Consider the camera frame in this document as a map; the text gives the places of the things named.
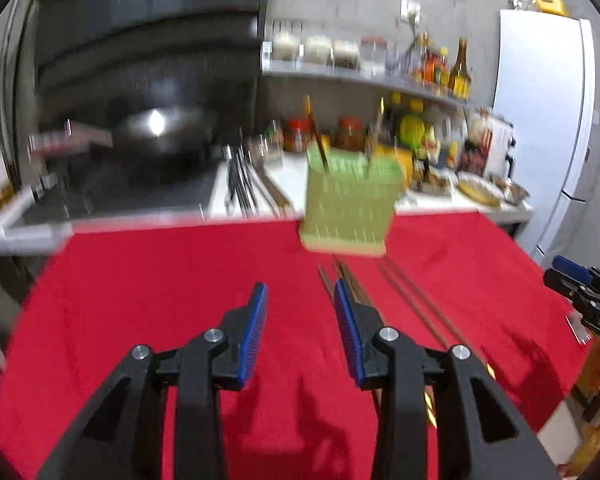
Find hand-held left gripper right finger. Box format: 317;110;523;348
334;280;561;480

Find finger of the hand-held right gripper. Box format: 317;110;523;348
544;270;600;311
552;255;600;291

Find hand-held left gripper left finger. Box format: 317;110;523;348
37;282;269;480

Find wooden chopstick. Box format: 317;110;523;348
386;260;497;378
305;95;331;171
332;255;377;312
317;265;342;307
378;260;481;361

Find green plastic utensil holder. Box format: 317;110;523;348
299;142;405;258

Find bundle of metal utensils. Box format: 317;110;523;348
221;142;262;217

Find red table cloth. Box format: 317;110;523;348
0;212;593;480

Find plate of food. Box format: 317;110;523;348
456;171;504;207

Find white refrigerator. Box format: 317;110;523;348
492;7;599;271

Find black cooktop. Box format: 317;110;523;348
19;164;222;226

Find large red-lid sauce jar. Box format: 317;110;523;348
336;116;366;151

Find small red-lid sauce jar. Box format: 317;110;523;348
285;119;314;154

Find green plastic bottle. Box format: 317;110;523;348
397;100;426;149

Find steel wok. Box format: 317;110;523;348
110;106;222;172

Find tall brown glass bottle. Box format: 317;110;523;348
450;37;474;99

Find orange plastic bottle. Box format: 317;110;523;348
422;47;451;96

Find yellow box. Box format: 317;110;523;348
531;0;569;17

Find clear spice jar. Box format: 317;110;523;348
304;36;334;66
272;32;304;64
332;40;361;69

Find red-lid glass jar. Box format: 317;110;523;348
360;35;389;74

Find black range hood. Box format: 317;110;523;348
32;0;276;111

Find white wall shelf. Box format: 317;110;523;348
260;57;477;107

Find white wall socket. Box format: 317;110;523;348
399;0;424;26

